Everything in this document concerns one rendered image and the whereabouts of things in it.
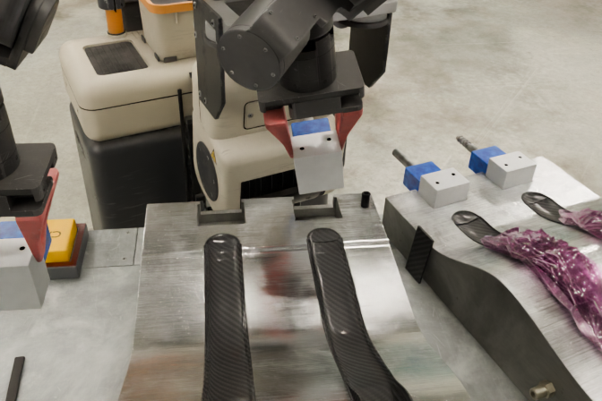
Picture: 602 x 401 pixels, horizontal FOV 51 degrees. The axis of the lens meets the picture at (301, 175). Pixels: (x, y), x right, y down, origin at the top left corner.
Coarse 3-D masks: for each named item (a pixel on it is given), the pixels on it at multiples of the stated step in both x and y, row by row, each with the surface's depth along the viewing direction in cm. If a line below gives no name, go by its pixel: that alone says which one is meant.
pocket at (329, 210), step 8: (336, 200) 74; (296, 208) 74; (304, 208) 74; (312, 208) 74; (320, 208) 74; (328, 208) 75; (336, 208) 74; (296, 216) 75; (304, 216) 75; (312, 216) 75; (320, 216) 75; (328, 216) 75; (336, 216) 74
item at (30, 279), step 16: (0, 224) 59; (16, 224) 59; (0, 240) 55; (16, 240) 55; (48, 240) 60; (0, 256) 54; (16, 256) 54; (32, 256) 54; (0, 272) 53; (16, 272) 53; (32, 272) 54; (0, 288) 54; (16, 288) 54; (32, 288) 54; (0, 304) 55; (16, 304) 55; (32, 304) 56
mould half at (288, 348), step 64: (192, 256) 65; (256, 256) 65; (384, 256) 66; (192, 320) 58; (256, 320) 59; (320, 320) 59; (384, 320) 59; (128, 384) 50; (192, 384) 49; (256, 384) 49; (320, 384) 49; (448, 384) 48
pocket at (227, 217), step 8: (200, 208) 72; (200, 216) 73; (208, 216) 73; (216, 216) 73; (224, 216) 73; (232, 216) 73; (240, 216) 73; (200, 224) 73; (208, 224) 73; (216, 224) 73; (224, 224) 73
